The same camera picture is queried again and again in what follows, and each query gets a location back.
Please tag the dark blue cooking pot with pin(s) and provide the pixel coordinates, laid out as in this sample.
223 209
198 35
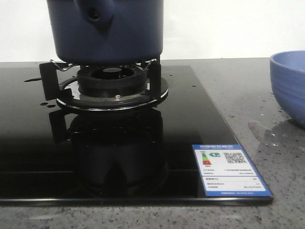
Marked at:
94 32

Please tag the blue ceramic bowl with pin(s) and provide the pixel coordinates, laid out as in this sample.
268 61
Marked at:
287 72

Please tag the black right pot support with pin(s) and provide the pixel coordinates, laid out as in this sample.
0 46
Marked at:
51 78

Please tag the right gas burner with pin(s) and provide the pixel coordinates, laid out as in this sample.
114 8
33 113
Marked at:
111 104

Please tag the blue energy label sticker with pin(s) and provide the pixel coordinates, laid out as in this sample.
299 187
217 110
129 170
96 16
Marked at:
227 171

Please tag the black glass gas stove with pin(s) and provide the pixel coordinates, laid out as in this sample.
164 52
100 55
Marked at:
52 156

